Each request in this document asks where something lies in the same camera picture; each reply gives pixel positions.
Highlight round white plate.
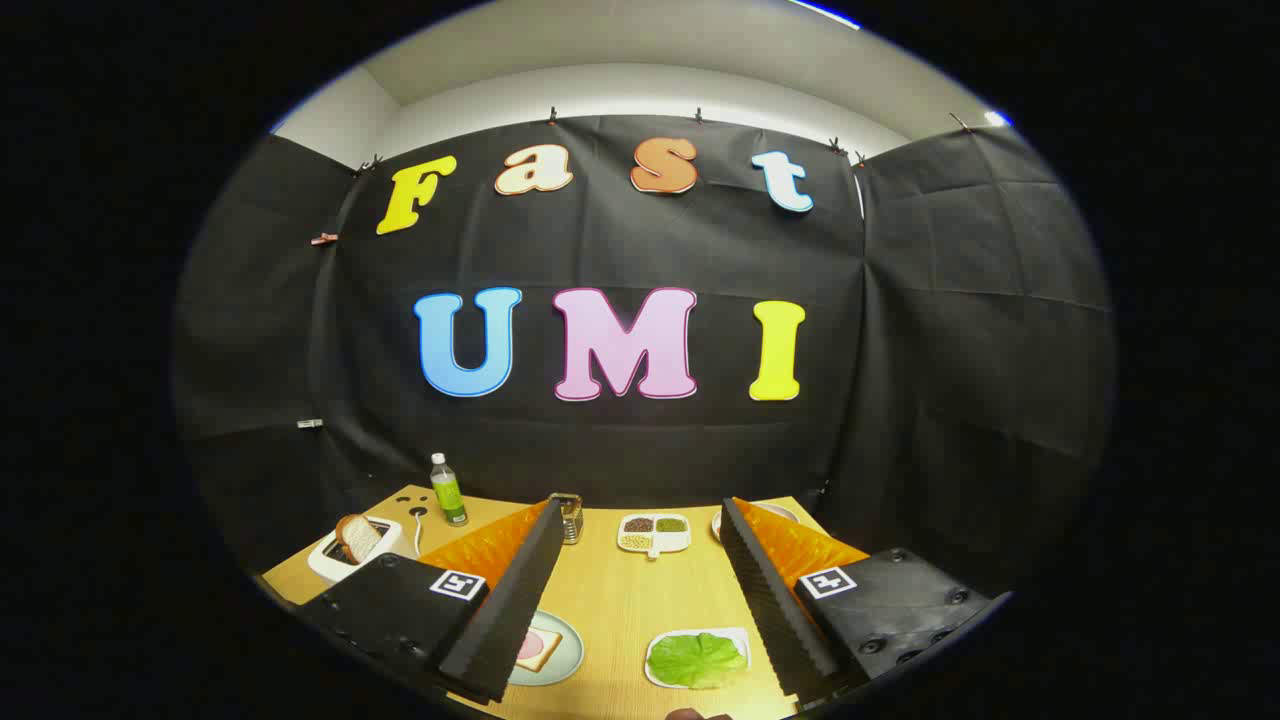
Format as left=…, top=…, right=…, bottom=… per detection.
left=711, top=502, right=801, bottom=541

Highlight white bread slice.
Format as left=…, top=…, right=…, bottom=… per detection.
left=515, top=628, right=564, bottom=673

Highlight black backdrop cloth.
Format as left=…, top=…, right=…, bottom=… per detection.
left=172, top=113, right=1116, bottom=601

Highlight white divided dish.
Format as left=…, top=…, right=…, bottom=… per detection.
left=616, top=513, right=693, bottom=560

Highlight green lettuce leaf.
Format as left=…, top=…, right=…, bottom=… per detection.
left=649, top=632, right=748, bottom=689

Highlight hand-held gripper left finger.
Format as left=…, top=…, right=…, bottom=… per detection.
left=296, top=497, right=567, bottom=707

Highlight round pale green plate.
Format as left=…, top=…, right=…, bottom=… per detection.
left=508, top=610, right=585, bottom=687

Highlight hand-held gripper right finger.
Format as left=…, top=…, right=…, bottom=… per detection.
left=718, top=496, right=1013, bottom=701

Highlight white toaster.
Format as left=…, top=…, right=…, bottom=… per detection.
left=307, top=516, right=404, bottom=585

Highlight metal wire utensil holder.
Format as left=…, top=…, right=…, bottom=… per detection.
left=549, top=492, right=585, bottom=546

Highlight clear bottle with green label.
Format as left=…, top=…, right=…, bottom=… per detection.
left=430, top=452, right=469, bottom=527

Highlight toasted bread slice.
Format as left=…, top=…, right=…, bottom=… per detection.
left=335, top=514, right=383, bottom=565

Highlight square white plate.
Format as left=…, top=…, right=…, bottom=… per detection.
left=645, top=627, right=752, bottom=690

